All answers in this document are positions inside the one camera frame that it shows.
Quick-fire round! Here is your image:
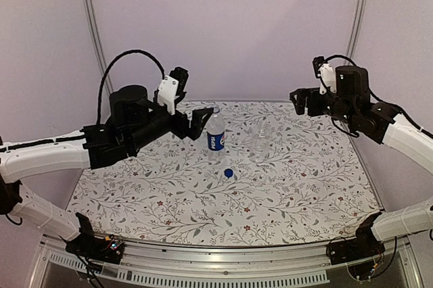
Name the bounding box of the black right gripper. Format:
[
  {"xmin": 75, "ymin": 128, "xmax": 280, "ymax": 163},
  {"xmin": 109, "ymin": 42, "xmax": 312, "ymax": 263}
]
[{"xmin": 291, "ymin": 87, "xmax": 356, "ymax": 126}]

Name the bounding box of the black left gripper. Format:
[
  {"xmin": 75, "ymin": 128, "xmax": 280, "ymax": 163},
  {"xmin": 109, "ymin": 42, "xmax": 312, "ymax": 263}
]
[{"xmin": 127, "ymin": 97, "xmax": 213, "ymax": 152}]

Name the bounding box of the Pepsi bottle blue label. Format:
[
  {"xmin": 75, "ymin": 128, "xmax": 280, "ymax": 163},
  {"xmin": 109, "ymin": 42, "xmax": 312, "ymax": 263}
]
[{"xmin": 206, "ymin": 104, "xmax": 227, "ymax": 164}]

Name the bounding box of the clear plastic bottle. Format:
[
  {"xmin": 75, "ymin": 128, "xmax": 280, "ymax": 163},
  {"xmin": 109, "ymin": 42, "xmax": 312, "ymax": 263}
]
[{"xmin": 249, "ymin": 120, "xmax": 271, "ymax": 164}]

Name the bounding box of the blue bottle cap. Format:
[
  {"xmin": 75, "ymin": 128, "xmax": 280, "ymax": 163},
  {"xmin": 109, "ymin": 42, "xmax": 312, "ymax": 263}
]
[{"xmin": 224, "ymin": 168, "xmax": 233, "ymax": 178}]

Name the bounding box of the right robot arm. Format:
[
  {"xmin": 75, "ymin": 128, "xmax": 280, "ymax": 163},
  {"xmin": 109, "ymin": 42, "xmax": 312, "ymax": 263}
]
[{"xmin": 290, "ymin": 63, "xmax": 432, "ymax": 258}]

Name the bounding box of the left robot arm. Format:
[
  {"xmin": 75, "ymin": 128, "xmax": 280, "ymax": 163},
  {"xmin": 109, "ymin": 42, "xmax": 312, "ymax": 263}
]
[{"xmin": 1, "ymin": 80, "xmax": 213, "ymax": 257}]

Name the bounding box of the floral patterned table mat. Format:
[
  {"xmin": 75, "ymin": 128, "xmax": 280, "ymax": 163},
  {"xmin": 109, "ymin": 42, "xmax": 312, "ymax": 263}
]
[{"xmin": 68, "ymin": 102, "xmax": 382, "ymax": 246}]

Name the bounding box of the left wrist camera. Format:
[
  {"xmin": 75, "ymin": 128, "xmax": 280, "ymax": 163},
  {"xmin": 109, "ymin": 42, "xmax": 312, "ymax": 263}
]
[{"xmin": 154, "ymin": 67, "xmax": 189, "ymax": 116}]

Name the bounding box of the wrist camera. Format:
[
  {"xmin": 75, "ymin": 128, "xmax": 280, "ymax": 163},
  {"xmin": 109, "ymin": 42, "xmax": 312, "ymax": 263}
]
[
  {"xmin": 313, "ymin": 56, "xmax": 336, "ymax": 95},
  {"xmin": 154, "ymin": 67, "xmax": 189, "ymax": 116}
]

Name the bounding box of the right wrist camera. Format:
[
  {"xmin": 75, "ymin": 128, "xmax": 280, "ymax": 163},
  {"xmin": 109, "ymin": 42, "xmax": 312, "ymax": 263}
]
[{"xmin": 313, "ymin": 56, "xmax": 336, "ymax": 95}]

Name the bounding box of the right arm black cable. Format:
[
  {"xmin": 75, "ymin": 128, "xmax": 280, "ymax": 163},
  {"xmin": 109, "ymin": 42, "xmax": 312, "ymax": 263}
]
[{"xmin": 326, "ymin": 53, "xmax": 358, "ymax": 68}]

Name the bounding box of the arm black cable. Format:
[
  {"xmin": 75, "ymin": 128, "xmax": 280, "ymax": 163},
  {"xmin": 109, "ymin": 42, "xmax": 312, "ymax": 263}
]
[
  {"xmin": 326, "ymin": 53, "xmax": 358, "ymax": 68},
  {"xmin": 96, "ymin": 49, "xmax": 166, "ymax": 125}
]

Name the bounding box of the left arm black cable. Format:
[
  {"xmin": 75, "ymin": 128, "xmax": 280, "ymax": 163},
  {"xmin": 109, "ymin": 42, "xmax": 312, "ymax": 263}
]
[{"xmin": 96, "ymin": 49, "xmax": 166, "ymax": 125}]

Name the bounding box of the right aluminium corner post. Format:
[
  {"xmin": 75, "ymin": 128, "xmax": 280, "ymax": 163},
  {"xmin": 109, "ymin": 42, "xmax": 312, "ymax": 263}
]
[{"xmin": 346, "ymin": 0, "xmax": 367, "ymax": 59}]

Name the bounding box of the aluminium corner post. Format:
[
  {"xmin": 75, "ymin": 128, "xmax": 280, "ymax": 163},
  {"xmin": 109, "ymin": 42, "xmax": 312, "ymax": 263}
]
[
  {"xmin": 82, "ymin": 0, "xmax": 108, "ymax": 76},
  {"xmin": 346, "ymin": 0, "xmax": 367, "ymax": 59}
]

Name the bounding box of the left aluminium corner post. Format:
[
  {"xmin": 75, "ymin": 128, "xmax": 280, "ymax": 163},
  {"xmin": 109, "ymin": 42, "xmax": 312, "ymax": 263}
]
[{"xmin": 82, "ymin": 0, "xmax": 108, "ymax": 76}]

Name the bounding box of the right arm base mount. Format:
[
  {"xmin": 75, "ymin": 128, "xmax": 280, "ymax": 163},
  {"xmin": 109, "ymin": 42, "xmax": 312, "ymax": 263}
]
[{"xmin": 326, "ymin": 224, "xmax": 385, "ymax": 265}]

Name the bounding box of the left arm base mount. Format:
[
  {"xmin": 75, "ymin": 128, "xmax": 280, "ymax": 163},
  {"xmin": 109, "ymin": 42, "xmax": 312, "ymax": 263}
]
[{"xmin": 66, "ymin": 212, "xmax": 124, "ymax": 264}]

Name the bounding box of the aluminium front rail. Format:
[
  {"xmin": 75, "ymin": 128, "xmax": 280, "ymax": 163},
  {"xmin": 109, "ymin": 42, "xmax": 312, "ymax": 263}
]
[{"xmin": 29, "ymin": 235, "xmax": 432, "ymax": 287}]

